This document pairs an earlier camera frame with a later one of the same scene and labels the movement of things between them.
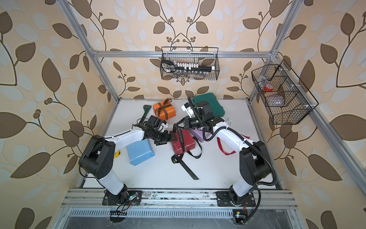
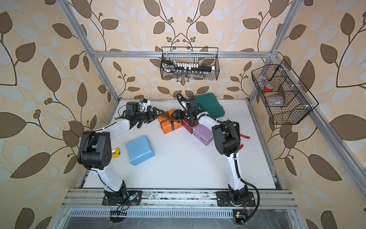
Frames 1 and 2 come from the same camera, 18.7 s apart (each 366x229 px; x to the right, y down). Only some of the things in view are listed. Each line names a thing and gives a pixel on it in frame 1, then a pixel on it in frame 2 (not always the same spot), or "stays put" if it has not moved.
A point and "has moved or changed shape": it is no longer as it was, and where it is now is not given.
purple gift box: (198, 134) stays put
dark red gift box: (188, 142) has moved or changed shape
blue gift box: (139, 151) stays put
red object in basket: (269, 87) stays put
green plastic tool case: (217, 109) stays put
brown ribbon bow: (163, 107) -> (167, 117)
